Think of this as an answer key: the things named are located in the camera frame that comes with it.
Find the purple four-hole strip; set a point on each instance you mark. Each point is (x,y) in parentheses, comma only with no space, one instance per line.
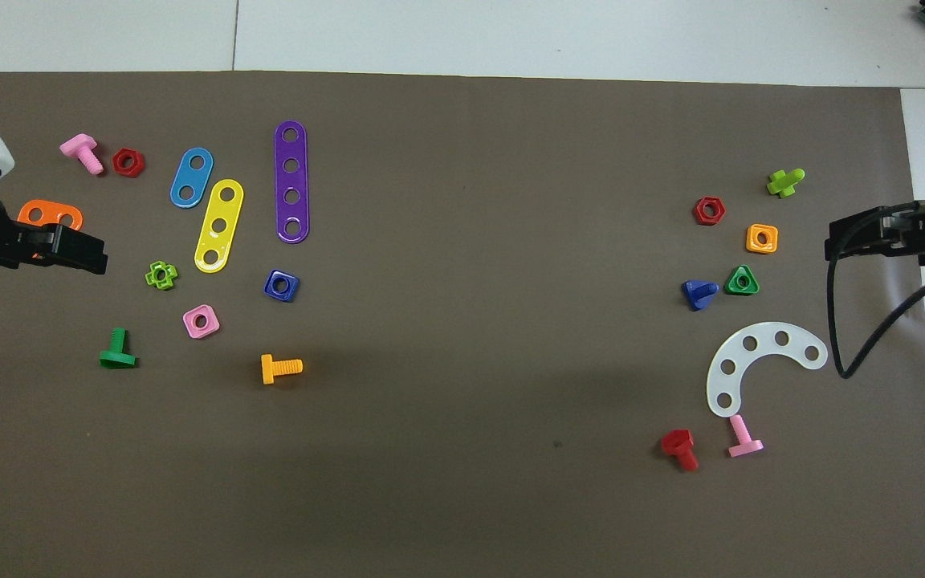
(291,181)

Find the blue square nut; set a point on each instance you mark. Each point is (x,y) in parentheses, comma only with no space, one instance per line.
(271,294)

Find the yellow three-hole strip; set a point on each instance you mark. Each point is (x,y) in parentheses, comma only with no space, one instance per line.
(223,209)

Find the blue plastic bolt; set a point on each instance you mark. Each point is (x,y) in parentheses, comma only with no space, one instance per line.
(695,291)

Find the orange square nut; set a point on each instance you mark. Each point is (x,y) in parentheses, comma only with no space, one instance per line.
(752,246)

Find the orange heart-shaped plate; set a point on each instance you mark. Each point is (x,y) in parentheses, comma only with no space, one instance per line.
(51,209)

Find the lime green plastic bolt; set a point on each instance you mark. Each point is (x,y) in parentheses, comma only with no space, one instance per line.
(780,185)

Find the dark green plastic bolt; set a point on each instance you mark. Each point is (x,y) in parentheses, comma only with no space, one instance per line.
(117,360)

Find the red hexagonal plastic nut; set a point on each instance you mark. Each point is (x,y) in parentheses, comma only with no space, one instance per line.
(120,168)
(699,217)

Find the blue two-hole strip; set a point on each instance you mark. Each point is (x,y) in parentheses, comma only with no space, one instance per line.
(192,178)

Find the brown table mat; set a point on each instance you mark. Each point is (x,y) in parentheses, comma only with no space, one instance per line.
(462,449)

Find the red plastic bolt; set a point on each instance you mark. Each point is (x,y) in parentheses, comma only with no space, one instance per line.
(678,441)

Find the orange plastic bolt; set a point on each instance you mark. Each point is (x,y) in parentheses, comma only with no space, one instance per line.
(268,369)

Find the green cross-shaped nut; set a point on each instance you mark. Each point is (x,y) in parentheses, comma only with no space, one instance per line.
(170,275)

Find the pink square nut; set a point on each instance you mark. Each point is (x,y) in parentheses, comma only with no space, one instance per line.
(189,330)

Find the green triangular nut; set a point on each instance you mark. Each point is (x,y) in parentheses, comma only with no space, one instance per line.
(731,289)

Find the white curved five-hole strip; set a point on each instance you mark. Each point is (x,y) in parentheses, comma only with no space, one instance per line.
(738,355)

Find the pink plastic bolt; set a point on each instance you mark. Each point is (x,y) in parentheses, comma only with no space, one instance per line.
(79,147)
(745,448)

